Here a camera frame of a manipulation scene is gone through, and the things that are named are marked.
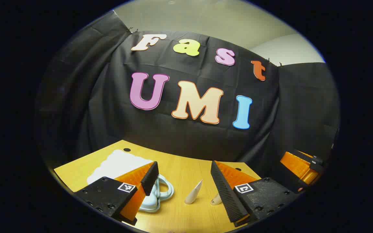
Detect light blue suitcase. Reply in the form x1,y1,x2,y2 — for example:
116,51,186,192
86,150,175,213

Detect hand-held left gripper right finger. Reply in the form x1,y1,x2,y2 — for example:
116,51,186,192
210,160,301,227

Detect white cream tube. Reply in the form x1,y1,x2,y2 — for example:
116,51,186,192
185,180,203,205

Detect black backdrop cloth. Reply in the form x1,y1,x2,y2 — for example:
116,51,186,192
34,10,341,188

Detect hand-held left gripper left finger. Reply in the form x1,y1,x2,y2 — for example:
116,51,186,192
73,161,160,226

